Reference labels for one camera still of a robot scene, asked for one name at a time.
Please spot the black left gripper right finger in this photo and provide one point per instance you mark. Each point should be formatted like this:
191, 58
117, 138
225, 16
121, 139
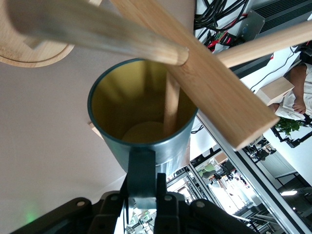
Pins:
168, 214

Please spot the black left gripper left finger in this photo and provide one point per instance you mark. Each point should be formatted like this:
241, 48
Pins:
114, 212

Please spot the dark green cup yellow inside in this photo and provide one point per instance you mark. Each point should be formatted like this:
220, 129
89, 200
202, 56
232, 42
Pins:
136, 97

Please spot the wooden mug tree rack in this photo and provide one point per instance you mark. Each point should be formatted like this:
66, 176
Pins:
207, 85

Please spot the green leafy plant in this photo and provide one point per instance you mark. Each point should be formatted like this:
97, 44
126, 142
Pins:
290, 125

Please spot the light wooden block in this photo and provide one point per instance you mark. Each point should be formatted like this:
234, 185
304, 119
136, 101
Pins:
275, 91

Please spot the person in white clothes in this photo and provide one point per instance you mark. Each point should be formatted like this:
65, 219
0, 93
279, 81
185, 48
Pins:
299, 97

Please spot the silver metal box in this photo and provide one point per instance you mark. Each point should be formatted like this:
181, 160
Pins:
249, 24

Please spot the black ribbed panel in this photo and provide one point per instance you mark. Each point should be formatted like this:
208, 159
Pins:
280, 12

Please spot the aluminium frame rail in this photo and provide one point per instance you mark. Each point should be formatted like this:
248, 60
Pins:
256, 180

